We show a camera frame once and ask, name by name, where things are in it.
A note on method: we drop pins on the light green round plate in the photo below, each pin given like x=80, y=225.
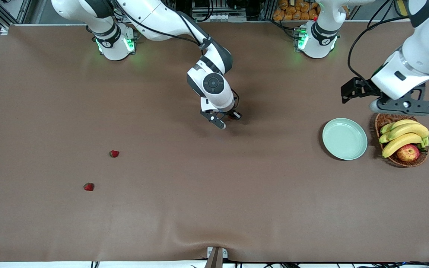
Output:
x=345, y=139

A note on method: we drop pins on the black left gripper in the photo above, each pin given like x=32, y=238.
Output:
x=366, y=88

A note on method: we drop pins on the red yellow apple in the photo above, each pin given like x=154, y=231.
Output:
x=408, y=153

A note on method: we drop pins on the yellow banana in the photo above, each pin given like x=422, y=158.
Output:
x=387, y=127
x=383, y=139
x=412, y=130
x=400, y=143

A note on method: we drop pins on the white terminal block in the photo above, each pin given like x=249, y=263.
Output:
x=220, y=17

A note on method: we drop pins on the brown table cover mat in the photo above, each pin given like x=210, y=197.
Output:
x=214, y=186

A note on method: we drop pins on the pile of orange buns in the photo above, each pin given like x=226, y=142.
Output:
x=289, y=13

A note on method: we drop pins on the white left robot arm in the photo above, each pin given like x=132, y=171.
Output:
x=419, y=48

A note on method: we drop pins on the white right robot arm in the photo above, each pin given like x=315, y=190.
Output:
x=155, y=15

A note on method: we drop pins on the aluminium frame profile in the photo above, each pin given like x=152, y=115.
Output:
x=22, y=11

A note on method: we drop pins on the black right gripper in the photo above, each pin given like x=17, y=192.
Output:
x=233, y=114

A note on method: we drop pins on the small metal table bracket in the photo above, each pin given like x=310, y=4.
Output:
x=225, y=253

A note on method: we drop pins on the brown wicker basket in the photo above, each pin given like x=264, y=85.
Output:
x=385, y=121

